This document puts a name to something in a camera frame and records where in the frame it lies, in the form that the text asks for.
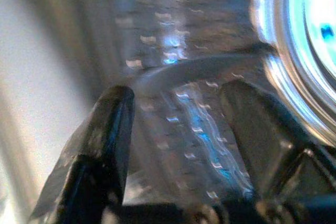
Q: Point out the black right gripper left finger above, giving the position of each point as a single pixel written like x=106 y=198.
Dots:
x=99 y=155

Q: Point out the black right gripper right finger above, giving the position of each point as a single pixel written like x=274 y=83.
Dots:
x=267 y=150

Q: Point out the grey washer door gasket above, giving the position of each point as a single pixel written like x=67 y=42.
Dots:
x=34 y=82

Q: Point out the grey drum lifter paddle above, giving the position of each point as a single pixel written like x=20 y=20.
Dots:
x=197 y=68

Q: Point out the stainless steel washer drum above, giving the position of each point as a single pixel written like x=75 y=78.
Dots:
x=210 y=24

